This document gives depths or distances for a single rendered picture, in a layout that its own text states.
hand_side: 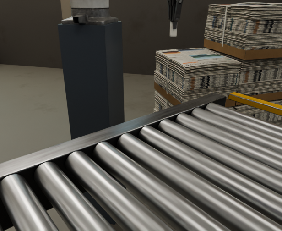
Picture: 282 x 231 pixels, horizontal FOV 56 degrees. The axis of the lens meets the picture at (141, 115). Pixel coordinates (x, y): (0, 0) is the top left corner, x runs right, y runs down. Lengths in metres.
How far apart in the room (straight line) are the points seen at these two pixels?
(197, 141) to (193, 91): 0.63
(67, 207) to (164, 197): 0.16
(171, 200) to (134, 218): 0.07
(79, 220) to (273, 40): 1.19
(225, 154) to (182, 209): 0.20
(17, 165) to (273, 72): 1.25
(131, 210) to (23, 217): 0.16
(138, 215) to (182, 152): 0.21
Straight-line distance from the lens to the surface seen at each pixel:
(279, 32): 1.42
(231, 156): 0.59
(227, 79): 1.32
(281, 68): 1.52
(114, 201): 0.46
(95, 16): 1.12
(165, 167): 0.53
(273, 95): 1.54
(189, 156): 0.57
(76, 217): 0.44
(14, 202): 0.49
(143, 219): 0.42
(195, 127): 0.71
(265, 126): 0.76
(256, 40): 1.35
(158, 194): 0.47
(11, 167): 0.57
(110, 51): 1.12
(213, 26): 1.55
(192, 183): 0.50
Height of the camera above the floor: 1.10
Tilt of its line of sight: 24 degrees down
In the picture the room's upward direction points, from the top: straight up
